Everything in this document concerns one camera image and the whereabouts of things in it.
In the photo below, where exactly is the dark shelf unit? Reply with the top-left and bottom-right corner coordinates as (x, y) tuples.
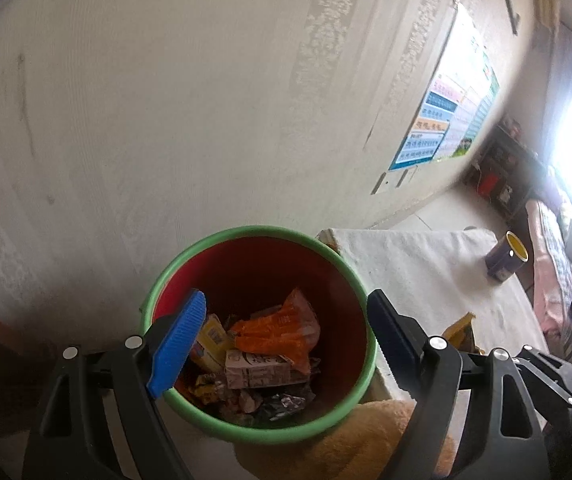
(476, 115), (537, 221)

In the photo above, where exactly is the green chart wall poster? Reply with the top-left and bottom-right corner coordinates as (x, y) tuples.
(453, 65), (501, 157)

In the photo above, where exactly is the blue letter wall poster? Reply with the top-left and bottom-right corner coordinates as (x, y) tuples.
(388, 5), (487, 171)

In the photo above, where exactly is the white chart wall poster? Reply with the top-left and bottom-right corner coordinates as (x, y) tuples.
(443, 85), (482, 159)

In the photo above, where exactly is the long yellow packet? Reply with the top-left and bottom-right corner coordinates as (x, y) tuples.
(189, 312), (235, 373)

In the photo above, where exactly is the blue mug with yellow inside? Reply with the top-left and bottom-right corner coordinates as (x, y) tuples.
(484, 231), (529, 283)

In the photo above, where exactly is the green bin with red inside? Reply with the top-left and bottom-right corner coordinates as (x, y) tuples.
(138, 226), (378, 445)

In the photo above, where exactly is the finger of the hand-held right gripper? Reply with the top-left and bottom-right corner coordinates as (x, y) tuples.
(513, 344), (572, 408)

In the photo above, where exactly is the orange snack bag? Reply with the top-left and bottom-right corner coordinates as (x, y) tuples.
(228, 287), (322, 376)

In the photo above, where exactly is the white towel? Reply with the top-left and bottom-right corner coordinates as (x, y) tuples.
(313, 228), (549, 431)

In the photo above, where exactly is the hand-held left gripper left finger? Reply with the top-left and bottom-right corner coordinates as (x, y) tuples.
(21, 289), (207, 480)

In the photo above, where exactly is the white and blue milk carton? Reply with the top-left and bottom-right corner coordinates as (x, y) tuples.
(223, 349), (307, 390)

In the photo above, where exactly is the pink curtain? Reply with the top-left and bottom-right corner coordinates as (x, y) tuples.
(541, 25), (572, 171)

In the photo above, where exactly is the tan fuzzy cushion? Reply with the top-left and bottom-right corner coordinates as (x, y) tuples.
(233, 399), (459, 480)

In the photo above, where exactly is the bed with plaid sheet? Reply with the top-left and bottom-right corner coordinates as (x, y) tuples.
(523, 180), (572, 361)

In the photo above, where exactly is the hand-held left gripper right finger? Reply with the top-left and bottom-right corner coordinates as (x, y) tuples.
(367, 288), (552, 480)

